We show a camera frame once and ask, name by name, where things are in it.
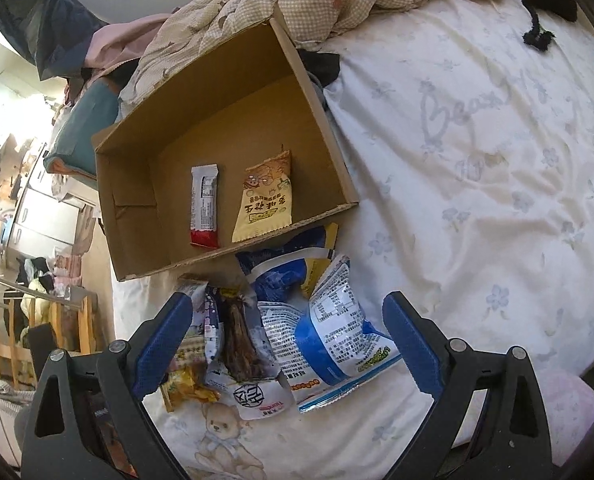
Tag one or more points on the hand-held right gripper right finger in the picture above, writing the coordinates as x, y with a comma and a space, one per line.
412, 345

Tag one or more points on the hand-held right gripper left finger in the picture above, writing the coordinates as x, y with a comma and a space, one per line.
162, 345

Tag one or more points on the beige snack packet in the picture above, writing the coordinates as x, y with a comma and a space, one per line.
192, 350

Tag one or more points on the small yellow candy packet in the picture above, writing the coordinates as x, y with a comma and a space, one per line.
187, 385

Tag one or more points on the white and purple snack packet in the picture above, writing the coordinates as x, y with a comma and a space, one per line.
213, 330

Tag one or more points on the dark dried snack packet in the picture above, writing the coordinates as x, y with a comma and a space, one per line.
239, 335

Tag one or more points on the large blue and white bag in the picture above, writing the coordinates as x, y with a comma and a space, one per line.
327, 340

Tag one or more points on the white packet with round mark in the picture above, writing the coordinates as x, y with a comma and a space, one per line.
252, 400

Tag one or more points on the blue packet with white seam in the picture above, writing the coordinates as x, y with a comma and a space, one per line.
277, 282

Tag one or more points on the red and white snack bar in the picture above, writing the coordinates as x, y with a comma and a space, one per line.
204, 200

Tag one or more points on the yellow peanut packet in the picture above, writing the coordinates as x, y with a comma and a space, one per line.
264, 200

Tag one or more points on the brown cardboard box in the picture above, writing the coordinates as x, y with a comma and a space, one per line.
217, 125

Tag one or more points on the wooden rack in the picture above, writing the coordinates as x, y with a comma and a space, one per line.
84, 330

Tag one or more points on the white cabinet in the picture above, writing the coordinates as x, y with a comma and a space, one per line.
42, 215

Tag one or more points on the white floral bed sheet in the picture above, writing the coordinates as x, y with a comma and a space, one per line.
477, 160

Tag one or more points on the blue pillow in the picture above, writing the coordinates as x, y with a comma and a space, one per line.
82, 130

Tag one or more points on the black cloth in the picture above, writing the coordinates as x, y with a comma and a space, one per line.
322, 65

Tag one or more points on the pink cloth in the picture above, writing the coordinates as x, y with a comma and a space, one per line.
117, 40

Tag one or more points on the dark blue jacket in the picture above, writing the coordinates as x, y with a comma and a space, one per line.
52, 15

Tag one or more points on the black knitted garment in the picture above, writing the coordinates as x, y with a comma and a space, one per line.
547, 0

